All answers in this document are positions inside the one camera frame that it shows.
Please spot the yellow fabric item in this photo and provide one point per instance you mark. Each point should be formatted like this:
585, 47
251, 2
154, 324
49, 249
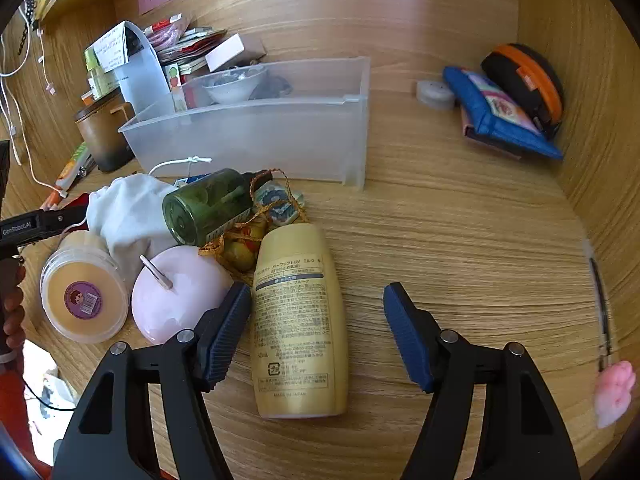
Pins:
41, 0

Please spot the green spray bottle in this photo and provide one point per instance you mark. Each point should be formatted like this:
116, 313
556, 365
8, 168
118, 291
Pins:
98, 85

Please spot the pink paw pen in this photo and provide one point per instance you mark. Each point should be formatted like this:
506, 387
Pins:
615, 395

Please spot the black and orange case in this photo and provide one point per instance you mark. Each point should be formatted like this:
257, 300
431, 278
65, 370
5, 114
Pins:
510, 77

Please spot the brown mug with lid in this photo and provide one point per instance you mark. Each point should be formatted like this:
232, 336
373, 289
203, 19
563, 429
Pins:
102, 135

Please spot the white cardboard box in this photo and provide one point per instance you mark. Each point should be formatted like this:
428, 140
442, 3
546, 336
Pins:
227, 52

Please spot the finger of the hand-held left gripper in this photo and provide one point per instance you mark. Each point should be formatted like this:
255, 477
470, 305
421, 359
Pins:
62, 220

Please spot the orange and green tube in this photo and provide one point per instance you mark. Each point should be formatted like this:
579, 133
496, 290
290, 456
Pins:
70, 170

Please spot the person's red clothing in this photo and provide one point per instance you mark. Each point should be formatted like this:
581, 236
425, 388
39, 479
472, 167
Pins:
20, 410

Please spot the white file holder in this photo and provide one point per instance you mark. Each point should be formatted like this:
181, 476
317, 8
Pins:
142, 75

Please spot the blue patterned packet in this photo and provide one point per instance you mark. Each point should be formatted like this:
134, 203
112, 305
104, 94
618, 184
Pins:
272, 200

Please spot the pink round container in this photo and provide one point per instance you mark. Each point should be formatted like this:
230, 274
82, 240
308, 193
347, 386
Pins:
175, 300

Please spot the white bowl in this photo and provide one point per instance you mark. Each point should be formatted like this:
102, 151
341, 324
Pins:
232, 90

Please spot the white tape roll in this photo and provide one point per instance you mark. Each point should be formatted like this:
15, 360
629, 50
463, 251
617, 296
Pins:
434, 94

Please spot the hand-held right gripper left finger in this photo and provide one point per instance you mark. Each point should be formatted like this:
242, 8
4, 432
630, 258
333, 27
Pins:
225, 332

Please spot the clear plastic storage bin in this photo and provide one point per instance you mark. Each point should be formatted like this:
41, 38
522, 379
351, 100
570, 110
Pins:
250, 130

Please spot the person's left hand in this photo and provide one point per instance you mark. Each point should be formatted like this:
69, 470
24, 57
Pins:
12, 305

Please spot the small yellow figure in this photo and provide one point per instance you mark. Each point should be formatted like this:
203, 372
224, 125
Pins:
240, 252

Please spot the green glass bottle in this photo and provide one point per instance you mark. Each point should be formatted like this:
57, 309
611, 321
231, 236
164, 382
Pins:
210, 205

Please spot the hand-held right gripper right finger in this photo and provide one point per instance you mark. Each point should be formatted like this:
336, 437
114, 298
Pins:
407, 340

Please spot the blue zip pouch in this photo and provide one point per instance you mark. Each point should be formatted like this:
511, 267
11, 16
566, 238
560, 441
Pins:
475, 105

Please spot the white printed paper sheet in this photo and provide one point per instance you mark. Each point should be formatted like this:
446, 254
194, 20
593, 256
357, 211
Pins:
107, 50

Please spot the pile of red packets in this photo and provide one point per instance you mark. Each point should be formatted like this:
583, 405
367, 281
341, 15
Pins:
175, 40

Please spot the fruit printed carton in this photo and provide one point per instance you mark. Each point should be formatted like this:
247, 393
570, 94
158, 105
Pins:
174, 80

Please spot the beige round lidded tub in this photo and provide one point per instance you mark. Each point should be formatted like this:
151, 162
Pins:
75, 310

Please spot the wooden desktop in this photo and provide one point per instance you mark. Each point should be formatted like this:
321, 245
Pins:
475, 260

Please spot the yellow sunscreen bottle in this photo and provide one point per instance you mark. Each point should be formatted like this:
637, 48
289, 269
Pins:
295, 320

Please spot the red pouch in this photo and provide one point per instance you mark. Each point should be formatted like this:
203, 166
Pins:
77, 201

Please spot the small green candy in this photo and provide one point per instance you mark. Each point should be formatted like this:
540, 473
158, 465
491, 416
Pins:
288, 188

